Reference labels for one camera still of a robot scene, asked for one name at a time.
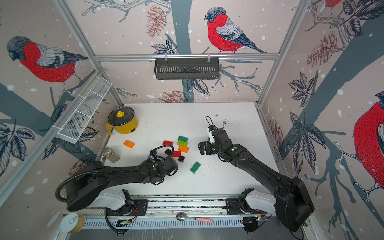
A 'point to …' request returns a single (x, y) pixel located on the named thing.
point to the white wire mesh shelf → (70, 131)
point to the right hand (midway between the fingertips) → (205, 142)
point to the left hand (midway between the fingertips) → (169, 164)
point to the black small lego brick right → (181, 158)
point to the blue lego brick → (149, 157)
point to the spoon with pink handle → (182, 216)
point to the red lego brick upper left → (166, 142)
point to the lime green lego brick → (182, 143)
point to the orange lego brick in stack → (183, 148)
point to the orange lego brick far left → (129, 144)
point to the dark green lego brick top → (182, 138)
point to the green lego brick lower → (195, 167)
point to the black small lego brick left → (168, 151)
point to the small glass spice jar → (111, 155)
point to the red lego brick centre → (176, 154)
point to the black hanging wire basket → (179, 68)
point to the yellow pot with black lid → (122, 119)
